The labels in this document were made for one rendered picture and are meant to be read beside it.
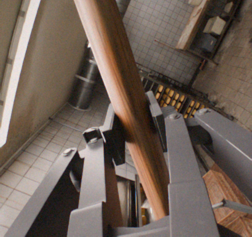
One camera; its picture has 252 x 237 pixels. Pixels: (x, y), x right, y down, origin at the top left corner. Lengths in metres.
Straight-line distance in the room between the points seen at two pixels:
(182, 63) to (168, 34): 0.83
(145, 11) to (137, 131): 5.06
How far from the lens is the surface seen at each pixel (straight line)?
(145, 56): 5.15
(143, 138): 0.16
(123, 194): 1.96
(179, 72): 5.34
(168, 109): 0.16
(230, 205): 1.63
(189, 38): 4.46
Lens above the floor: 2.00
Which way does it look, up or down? 7 degrees down
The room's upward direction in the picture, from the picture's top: 68 degrees counter-clockwise
